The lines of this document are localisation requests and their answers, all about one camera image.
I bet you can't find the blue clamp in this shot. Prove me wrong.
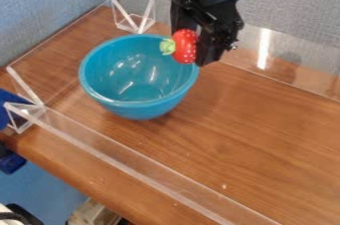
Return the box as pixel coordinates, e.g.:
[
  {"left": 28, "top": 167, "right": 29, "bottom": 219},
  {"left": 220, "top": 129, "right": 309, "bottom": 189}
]
[{"left": 0, "top": 89, "right": 31, "bottom": 174}]

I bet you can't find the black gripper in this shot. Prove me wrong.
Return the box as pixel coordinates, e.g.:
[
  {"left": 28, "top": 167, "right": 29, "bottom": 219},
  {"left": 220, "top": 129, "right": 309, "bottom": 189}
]
[{"left": 169, "top": 0, "right": 244, "bottom": 67}]

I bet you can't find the beige object under table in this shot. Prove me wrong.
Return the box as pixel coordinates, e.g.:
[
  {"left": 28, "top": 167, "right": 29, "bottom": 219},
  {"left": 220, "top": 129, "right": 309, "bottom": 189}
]
[{"left": 67, "top": 198, "right": 121, "bottom": 225}]

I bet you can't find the blue bowl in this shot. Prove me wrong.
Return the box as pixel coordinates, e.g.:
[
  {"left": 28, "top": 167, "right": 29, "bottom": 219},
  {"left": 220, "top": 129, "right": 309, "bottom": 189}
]
[{"left": 79, "top": 34, "right": 199, "bottom": 120}]

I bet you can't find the white and black object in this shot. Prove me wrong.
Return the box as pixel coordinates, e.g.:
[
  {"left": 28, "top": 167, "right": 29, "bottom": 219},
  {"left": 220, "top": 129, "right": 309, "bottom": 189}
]
[{"left": 0, "top": 203, "right": 44, "bottom": 225}]

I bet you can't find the clear acrylic barrier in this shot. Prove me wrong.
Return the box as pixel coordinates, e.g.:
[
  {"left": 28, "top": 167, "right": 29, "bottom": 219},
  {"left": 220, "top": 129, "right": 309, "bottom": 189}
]
[{"left": 0, "top": 4, "right": 340, "bottom": 225}]

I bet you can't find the red strawberry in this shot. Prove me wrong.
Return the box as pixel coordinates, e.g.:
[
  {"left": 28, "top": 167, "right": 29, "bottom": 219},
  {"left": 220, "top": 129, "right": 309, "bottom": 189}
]
[{"left": 160, "top": 29, "right": 197, "bottom": 64}]

